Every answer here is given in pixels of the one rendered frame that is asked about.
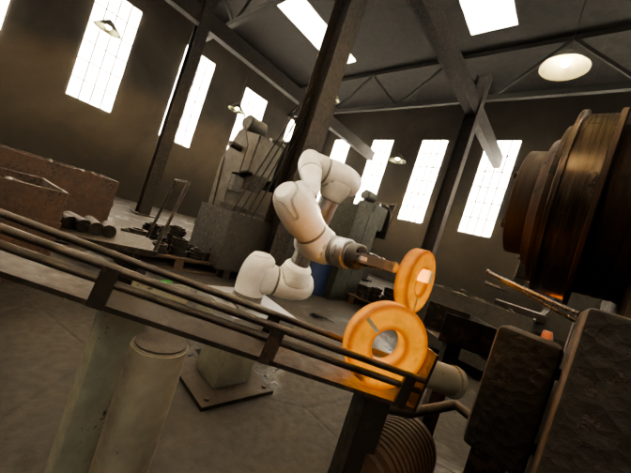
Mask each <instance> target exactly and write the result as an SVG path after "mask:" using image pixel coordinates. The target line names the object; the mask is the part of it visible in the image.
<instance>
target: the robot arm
mask: <svg viewBox="0 0 631 473"><path fill-rule="evenodd" d="M298 170H299V174H300V179H301V180H300V181H296V182H293V181H289V182H285V183H283V184H281V185H280V186H279V187H278V188H277V189H276V190H275V192H274V193H273V197H272V201H273V205H274V209H275V211H276V214H277V215H278V217H279V219H280V220H281V222H282V223H283V225H284V226H285V228H286V229H287V231H288V232H289V233H290V234H291V235H292V236H293V237H294V238H295V239H294V247H295V252H294V254H293V256H292V258H289V259H287V260H285V262H284V263H283V264H282V265H281V266H280V267H278V266H276V265H275V260H274V258H273V257H272V256H271V255H270V254H268V253H266V252H253V253H251V254H250V255H249V256H248V257H247V258H246V260H245V261H244V263H243V264H242V266H241V268H240V271H239V274H238V277H237V280H236V284H235V287H234V290H233V292H225V293H228V294H231V295H233V296H236V297H239V298H243V299H246V300H248V301H251V302H253V303H256V304H258V305H261V306H264V307H266V308H268V307H267V306H265V305H264V304H263V303H262V298H263V296H264V295H273V296H276V297H278V298H284V299H290V300H303V299H307V298H308V297H309V296H311V294H312V293H313V290H314V280H313V278H312V276H311V269H310V266H309V265H310V263H311V261H313V262H316V263H319V264H322V265H332V266H334V267H340V268H346V269H348V268H351V269H354V270H361V269H362V268H363V267H370V268H376V269H380V270H382V269H385V270H389V271H391V272H392V273H394V272H395V273H397V270H398V268H399V266H400V264H398V263H397V262H392V261H388V260H385V258H383V257H379V256H377V255H375V254H372V253H370V252H368V250H367V248H366V247H365V246H364V245H362V244H358V243H356V242H355V241H354V240H352V239H348V238H344V237H341V236H336V235H335V233H334V232H333V231H332V230H331V229H330V228H329V227H328V226H329V224H330V222H331V218H332V216H333V214H334V212H335V210H336V208H337V207H338V204H341V203H342V202H343V201H344V200H345V199H346V198H347V197H351V196H354V195H355V194H357V193H358V192H359V190H360V188H361V186H362V179H361V177H360V176H359V174H358V173H357V172H356V171H355V170H353V169H352V168H351V167H350V166H348V165H346V164H344V163H342V162H340V161H339V160H334V159H332V158H329V157H327V156H325V155H322V154H320V153H318V152H317V151H315V150H313V149H307V150H305V151H304V152H303V153H302V154H301V156H300V159H299V163H298ZM319 193H320V196H319V198H318V200H317V201H316V196H317V195H318V194H319ZM433 273H434V272H433V271H430V270H426V269H423V270H422V271H421V272H420V274H419V276H418V278H417V281H420V282H426V283H431V281H432V277H433Z"/></svg>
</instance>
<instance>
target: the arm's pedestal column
mask: <svg viewBox="0 0 631 473"><path fill-rule="evenodd" d="M253 365H254V360H252V359H247V358H245V357H242V356H239V355H235V354H232V353H229V352H226V351H223V350H221V349H218V348H215V347H212V346H209V345H206V344H203V346H202V349H201V352H200V355H199V356H193V357H186V359H185V362H184V365H183V368H182V371H181V374H180V377H179V381H180V382H181V384H182V385H183V387H184V388H185V390H187V392H188V393H189V395H190V396H191V398H192V400H193V401H194V403H195V404H196V406H197V408H198V409H199V411H200V412H202V411H206V410H210V409H213V408H217V407H221V406H225V405H229V404H235V403H239V402H243V401H247V400H252V399H255V398H259V397H263V396H267V395H271V394H273V389H272V388H271V387H270V386H269V385H268V384H267V383H266V382H265V381H264V380H263V379H262V378H261V377H260V376H259V375H258V374H257V373H256V372H255V371H254V370H253V369H252V368H253Z"/></svg>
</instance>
